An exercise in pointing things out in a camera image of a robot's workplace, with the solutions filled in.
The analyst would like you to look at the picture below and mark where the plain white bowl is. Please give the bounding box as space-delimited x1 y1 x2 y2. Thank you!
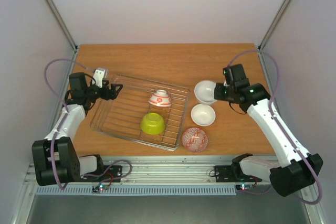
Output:
191 104 216 126
194 80 217 105

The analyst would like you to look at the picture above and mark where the chrome wire dish rack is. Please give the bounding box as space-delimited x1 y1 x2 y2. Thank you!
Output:
90 74 190 151

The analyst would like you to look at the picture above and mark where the red floral pattern bowl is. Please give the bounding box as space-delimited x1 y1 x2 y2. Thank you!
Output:
148 89 172 107

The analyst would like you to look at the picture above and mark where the green and white bowl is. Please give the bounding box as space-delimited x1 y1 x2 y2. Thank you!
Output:
140 113 165 135

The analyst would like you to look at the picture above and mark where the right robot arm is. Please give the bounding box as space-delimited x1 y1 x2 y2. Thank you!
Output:
214 64 323 197

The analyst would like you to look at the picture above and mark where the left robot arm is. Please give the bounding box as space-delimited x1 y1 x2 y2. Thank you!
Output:
32 72 123 189

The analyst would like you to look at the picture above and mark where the red geometric pattern bowl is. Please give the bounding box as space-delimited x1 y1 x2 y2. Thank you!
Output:
182 127 209 153

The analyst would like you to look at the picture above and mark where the left controller board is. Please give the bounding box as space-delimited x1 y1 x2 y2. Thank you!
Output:
91 185 109 193

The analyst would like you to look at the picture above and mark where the controller board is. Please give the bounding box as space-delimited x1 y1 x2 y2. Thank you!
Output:
91 185 109 193
236 184 256 191

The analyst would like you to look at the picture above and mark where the right controller board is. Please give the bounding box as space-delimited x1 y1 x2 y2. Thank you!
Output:
236 184 256 191

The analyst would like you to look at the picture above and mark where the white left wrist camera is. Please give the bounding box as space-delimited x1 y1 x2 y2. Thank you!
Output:
93 68 108 88

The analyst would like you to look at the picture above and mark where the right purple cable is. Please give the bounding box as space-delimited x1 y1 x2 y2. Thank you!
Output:
227 50 323 206

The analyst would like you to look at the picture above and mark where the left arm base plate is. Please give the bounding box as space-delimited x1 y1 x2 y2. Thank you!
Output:
79 165 123 183

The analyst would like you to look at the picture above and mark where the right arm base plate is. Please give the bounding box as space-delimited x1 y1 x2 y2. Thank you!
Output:
214 165 262 183

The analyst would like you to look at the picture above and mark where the slotted grey cable duct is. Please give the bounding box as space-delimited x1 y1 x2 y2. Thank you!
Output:
36 185 236 196

